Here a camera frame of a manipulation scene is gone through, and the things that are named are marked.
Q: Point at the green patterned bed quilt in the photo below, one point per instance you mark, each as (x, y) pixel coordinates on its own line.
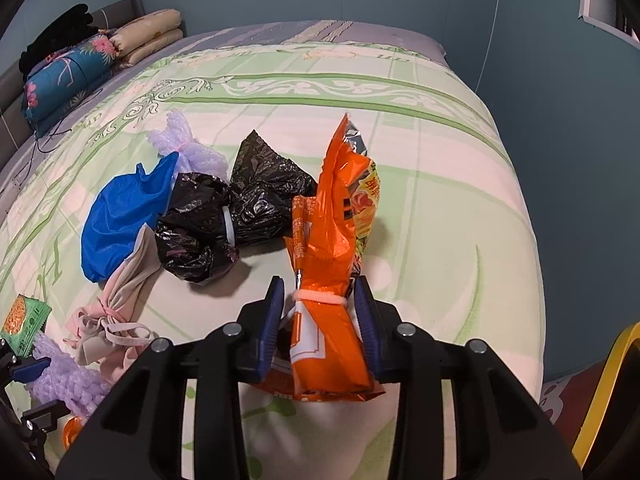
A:
(451, 246)

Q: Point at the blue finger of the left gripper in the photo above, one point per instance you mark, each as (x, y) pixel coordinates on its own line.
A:
(29, 369)

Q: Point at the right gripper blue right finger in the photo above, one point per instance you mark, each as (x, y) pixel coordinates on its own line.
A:
(370, 325)

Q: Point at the window frame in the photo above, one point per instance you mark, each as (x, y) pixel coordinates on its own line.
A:
(608, 16)

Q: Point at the pink beige cloth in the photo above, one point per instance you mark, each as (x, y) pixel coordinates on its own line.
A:
(107, 331)

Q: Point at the black clothing on headboard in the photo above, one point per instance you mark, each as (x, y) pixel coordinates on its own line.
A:
(70, 28)

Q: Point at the blue floral folded blanket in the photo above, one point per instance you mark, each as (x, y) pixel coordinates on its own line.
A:
(55, 88)

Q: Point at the grey bed headboard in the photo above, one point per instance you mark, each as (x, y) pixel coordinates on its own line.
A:
(14, 129)

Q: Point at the orange peel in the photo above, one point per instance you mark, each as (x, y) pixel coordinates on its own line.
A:
(72, 427)

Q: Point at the green noodle snack packet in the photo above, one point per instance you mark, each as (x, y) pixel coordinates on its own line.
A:
(25, 319)

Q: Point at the blue plastic bag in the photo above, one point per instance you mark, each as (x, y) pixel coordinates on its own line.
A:
(122, 207)

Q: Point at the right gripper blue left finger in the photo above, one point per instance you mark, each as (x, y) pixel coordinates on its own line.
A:
(266, 340)

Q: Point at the yellow rimmed trash bin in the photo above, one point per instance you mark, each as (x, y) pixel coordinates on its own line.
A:
(592, 423)

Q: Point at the orange snack bag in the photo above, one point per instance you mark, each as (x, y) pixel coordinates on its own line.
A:
(323, 357)

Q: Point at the black plastic bag rear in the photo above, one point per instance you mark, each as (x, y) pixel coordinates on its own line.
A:
(263, 185)

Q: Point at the beige floral pillow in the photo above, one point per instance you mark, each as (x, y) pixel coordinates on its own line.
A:
(145, 36)

